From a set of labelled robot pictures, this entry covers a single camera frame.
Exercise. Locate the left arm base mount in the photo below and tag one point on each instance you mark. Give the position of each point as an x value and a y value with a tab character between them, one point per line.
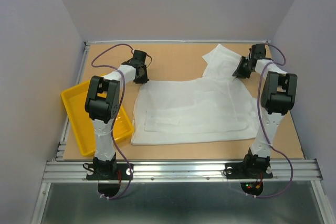
112	184

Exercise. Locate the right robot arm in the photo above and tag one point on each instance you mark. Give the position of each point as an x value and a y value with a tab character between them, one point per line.
276	97

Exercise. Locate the aluminium front rail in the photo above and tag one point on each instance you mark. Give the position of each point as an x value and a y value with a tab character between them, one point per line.
173	171

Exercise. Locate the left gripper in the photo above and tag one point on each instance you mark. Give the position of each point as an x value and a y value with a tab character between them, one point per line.
145	79

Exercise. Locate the yellow plastic tray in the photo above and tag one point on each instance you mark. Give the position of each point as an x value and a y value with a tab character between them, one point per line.
74	101

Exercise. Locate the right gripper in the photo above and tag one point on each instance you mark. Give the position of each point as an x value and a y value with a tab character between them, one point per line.
239	73

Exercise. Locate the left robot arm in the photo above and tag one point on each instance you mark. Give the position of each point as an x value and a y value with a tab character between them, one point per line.
103	102

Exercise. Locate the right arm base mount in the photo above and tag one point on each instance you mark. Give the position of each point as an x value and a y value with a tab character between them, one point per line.
251	176

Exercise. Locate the white long sleeve shirt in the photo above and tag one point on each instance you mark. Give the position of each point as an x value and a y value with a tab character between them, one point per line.
214	107

